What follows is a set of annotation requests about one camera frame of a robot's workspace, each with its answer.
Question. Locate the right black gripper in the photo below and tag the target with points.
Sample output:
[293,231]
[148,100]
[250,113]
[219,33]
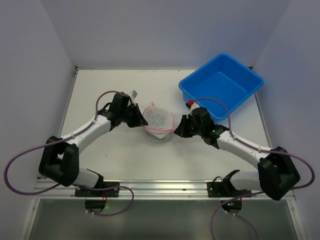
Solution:
[188,126]

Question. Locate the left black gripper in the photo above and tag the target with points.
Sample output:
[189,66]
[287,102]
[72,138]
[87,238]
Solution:
[131,114]

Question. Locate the white mesh laundry bag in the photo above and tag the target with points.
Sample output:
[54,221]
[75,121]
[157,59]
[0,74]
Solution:
[161,124]

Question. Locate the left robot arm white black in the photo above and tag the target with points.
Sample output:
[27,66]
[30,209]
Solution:
[60,160]

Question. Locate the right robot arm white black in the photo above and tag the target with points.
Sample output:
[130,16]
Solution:
[275,173]

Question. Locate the blue plastic tub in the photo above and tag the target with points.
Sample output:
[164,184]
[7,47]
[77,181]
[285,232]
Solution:
[224,79]

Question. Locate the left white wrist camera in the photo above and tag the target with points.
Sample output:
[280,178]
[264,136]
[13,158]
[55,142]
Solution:
[132,94]

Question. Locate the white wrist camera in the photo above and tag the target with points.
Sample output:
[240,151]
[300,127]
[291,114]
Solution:
[132,94]
[191,108]

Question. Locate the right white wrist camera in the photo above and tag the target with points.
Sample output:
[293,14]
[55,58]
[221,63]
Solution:
[191,108]

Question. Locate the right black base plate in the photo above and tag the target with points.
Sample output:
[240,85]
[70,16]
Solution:
[216,189]

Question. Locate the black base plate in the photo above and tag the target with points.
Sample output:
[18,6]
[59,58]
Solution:
[104,189]
[216,189]

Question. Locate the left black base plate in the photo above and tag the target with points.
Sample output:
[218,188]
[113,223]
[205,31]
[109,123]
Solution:
[104,189]

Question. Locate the aluminium mounting rail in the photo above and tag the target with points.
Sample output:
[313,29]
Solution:
[146,190]

